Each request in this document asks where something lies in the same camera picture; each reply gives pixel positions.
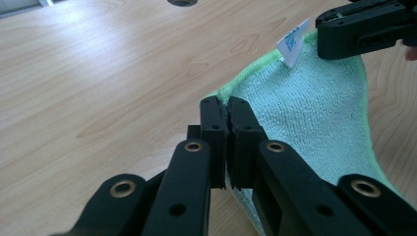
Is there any green towel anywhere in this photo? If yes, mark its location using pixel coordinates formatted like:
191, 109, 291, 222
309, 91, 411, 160
209, 18, 411, 236

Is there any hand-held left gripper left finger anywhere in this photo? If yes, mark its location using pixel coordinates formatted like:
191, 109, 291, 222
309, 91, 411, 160
187, 95, 230, 191

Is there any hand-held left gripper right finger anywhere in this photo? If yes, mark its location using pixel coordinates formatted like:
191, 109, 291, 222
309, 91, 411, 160
226, 95, 269, 191

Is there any black table cable hole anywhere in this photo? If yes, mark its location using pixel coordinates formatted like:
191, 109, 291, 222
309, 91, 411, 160
166, 0, 199, 8

